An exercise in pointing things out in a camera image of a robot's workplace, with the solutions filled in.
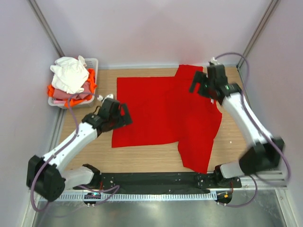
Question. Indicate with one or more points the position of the red t-shirt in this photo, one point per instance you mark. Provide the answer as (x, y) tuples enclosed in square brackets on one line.
[(164, 111)]

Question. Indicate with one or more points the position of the white laundry basket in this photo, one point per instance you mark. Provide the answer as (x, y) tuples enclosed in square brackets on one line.
[(88, 101)]

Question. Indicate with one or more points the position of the white t-shirt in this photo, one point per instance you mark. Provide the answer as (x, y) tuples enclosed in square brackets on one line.
[(69, 74)]

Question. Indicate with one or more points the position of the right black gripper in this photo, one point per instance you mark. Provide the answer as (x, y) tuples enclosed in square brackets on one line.
[(199, 78)]

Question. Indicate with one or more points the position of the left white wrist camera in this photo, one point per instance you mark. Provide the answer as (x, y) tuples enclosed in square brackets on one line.
[(103, 98)]

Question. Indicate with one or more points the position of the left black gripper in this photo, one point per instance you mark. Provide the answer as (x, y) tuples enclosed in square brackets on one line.
[(124, 119)]

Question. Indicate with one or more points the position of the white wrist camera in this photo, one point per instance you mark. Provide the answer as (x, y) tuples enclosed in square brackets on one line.
[(213, 61), (103, 98)]

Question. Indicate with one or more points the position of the orange t-shirt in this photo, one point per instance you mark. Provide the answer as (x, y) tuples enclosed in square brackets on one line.
[(91, 79)]

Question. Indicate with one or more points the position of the white slotted cable duct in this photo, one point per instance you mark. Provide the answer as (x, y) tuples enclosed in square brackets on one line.
[(89, 196)]

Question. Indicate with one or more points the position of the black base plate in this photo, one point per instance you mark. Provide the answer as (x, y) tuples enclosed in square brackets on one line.
[(165, 183)]

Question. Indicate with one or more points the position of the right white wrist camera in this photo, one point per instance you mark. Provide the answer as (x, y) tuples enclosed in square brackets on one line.
[(213, 61)]

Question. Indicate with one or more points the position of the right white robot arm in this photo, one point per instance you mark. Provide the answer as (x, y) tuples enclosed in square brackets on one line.
[(263, 150)]

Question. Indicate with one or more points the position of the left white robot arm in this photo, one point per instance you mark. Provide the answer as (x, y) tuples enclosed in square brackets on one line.
[(47, 175)]

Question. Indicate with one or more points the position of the pink t-shirt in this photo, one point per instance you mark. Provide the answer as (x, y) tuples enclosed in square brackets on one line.
[(87, 86)]

